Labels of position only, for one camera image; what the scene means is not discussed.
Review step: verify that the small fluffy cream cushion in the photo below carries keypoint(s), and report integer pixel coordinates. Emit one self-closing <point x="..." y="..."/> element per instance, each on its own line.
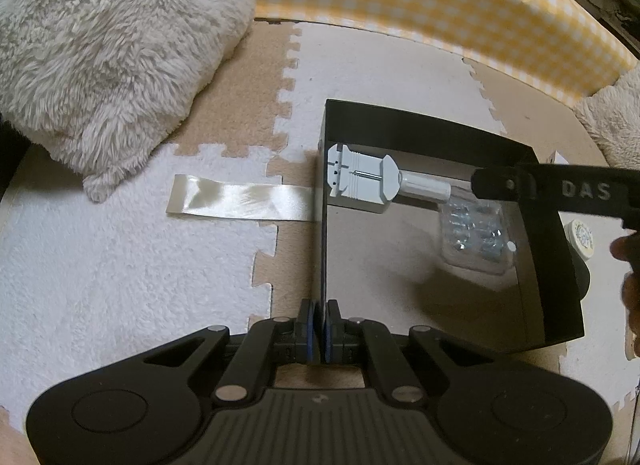
<point x="620" y="115"/>

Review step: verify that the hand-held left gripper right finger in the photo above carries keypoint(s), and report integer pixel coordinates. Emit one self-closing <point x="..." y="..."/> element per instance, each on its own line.
<point x="327" y="335"/>

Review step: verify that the shiny silver ribbon strip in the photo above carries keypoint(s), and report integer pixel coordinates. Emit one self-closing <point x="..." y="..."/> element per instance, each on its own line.
<point x="225" y="197"/>

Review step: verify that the grey watch link remover tool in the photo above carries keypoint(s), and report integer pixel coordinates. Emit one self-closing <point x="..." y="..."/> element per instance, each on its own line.
<point x="360" y="180"/>

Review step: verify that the person's right hand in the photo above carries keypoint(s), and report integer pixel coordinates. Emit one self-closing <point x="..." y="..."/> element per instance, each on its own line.
<point x="632" y="295"/>

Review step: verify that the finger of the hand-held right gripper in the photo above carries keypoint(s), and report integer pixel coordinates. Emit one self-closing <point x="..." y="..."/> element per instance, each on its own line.
<point x="495" y="184"/>

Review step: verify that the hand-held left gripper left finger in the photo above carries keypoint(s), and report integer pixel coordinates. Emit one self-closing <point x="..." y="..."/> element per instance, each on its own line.
<point x="312" y="335"/>

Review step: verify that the black box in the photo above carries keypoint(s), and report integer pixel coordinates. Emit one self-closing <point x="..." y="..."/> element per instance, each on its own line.
<point x="550" y="270"/>

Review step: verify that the large fluffy cream cushion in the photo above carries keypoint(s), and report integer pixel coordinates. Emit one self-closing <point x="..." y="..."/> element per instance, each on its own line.
<point x="100" y="45"/>

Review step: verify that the clear plastic case of screws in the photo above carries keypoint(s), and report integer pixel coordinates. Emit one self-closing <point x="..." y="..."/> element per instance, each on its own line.
<point x="475" y="240"/>

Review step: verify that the white foam puzzle mat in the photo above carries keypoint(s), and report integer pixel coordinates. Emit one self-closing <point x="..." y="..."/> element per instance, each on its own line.
<point x="390" y="75"/>
<point x="125" y="270"/>

